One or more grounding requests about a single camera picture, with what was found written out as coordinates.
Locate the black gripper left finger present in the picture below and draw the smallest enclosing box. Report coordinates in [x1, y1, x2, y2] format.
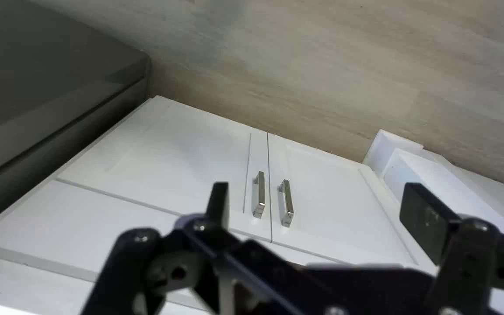
[79, 180, 249, 315]

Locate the white cabinet drawer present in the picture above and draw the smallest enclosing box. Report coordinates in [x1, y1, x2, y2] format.
[0, 177, 219, 285]

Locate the white cabinet door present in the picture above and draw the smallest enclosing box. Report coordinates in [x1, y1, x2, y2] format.
[266, 133, 418, 270]
[56, 95, 275, 242]

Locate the tall white cabinet panel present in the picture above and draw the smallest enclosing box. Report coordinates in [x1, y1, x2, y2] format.
[361, 128, 504, 247]

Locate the stainless steel refrigerator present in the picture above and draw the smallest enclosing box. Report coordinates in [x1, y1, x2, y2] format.
[0, 0, 152, 235]

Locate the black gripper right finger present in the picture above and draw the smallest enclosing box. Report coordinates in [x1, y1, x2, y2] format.
[399, 182, 504, 315]

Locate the white base cabinet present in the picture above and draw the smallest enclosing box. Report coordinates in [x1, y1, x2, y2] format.
[0, 95, 429, 315]

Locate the silver cabinet door handle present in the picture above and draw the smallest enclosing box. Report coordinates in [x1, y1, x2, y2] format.
[250, 170, 268, 221]
[277, 179, 296, 229]

